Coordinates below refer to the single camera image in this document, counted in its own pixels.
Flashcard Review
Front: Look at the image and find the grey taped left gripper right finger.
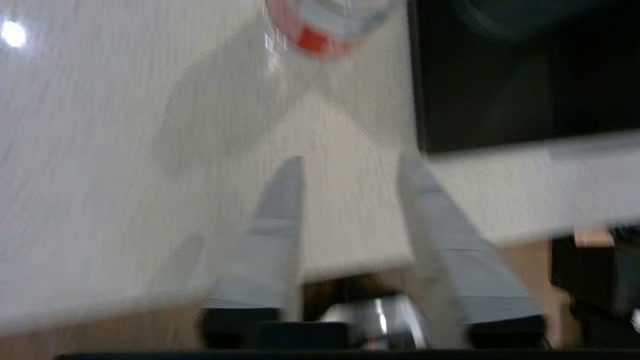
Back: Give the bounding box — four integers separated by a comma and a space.
397, 154, 546, 350

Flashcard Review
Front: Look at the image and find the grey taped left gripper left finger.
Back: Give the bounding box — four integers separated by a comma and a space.
202, 156, 306, 350

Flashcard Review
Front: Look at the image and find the red label water bottle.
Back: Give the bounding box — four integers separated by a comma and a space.
264, 0, 401, 61

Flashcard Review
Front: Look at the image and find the black electric kettle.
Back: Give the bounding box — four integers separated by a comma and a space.
450, 0, 601, 41

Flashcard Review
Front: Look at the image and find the black serving tray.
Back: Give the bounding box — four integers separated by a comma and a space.
407, 0, 640, 155

